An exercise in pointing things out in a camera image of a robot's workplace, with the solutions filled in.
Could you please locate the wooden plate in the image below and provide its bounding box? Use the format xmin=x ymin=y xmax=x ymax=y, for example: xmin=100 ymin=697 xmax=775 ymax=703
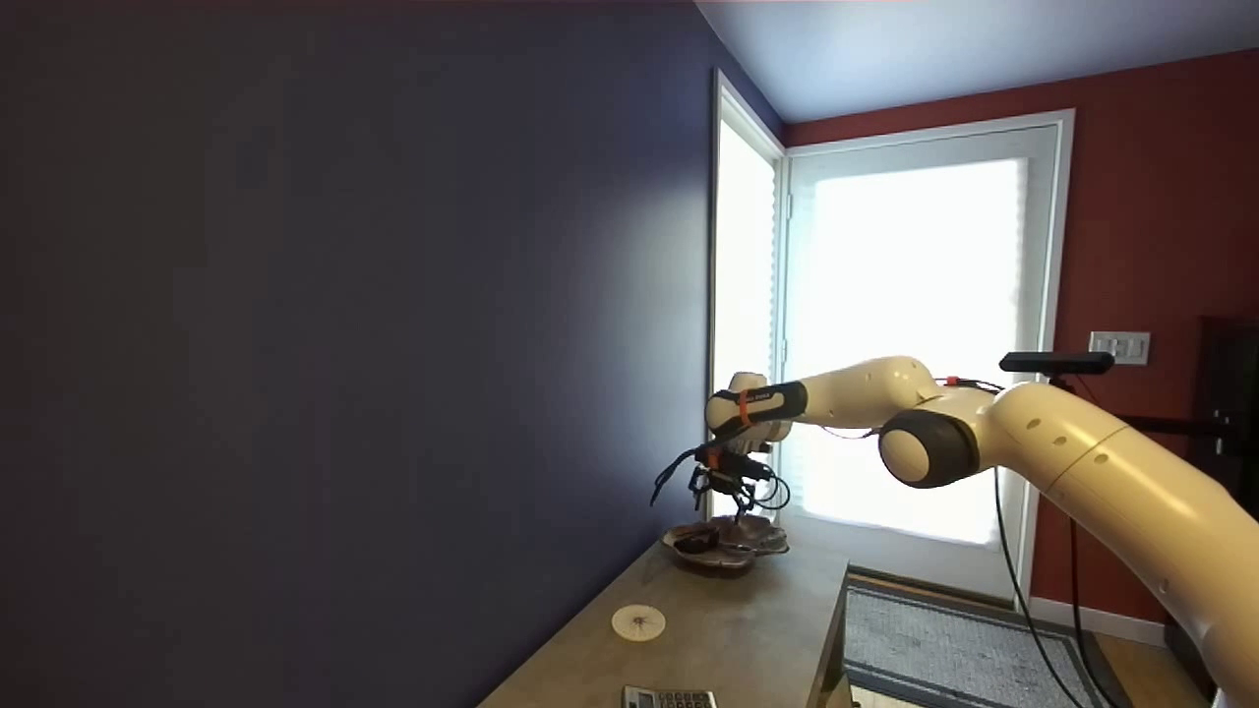
xmin=662 ymin=516 xmax=788 ymax=572

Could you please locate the silver calculator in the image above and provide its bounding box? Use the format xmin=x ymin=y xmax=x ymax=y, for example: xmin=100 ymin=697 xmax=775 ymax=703
xmin=623 ymin=690 xmax=715 ymax=708

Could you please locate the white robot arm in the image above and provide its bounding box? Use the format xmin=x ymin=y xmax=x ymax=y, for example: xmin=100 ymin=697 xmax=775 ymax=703
xmin=695 ymin=359 xmax=1259 ymax=708

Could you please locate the white wall switch plate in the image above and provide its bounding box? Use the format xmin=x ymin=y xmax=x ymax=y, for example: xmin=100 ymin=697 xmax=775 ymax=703
xmin=1090 ymin=332 xmax=1152 ymax=367

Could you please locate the white round coaster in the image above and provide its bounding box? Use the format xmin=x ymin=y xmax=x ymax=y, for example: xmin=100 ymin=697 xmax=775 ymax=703
xmin=610 ymin=606 xmax=669 ymax=641

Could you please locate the white window door frame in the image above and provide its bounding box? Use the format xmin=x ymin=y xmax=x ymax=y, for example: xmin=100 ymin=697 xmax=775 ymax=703
xmin=713 ymin=86 xmax=1074 ymax=599

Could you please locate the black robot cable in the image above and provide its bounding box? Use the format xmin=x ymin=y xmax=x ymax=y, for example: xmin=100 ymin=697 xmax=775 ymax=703
xmin=986 ymin=463 xmax=1116 ymax=708

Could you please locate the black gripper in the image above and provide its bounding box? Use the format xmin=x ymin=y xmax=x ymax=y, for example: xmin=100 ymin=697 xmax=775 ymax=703
xmin=691 ymin=444 xmax=775 ymax=509

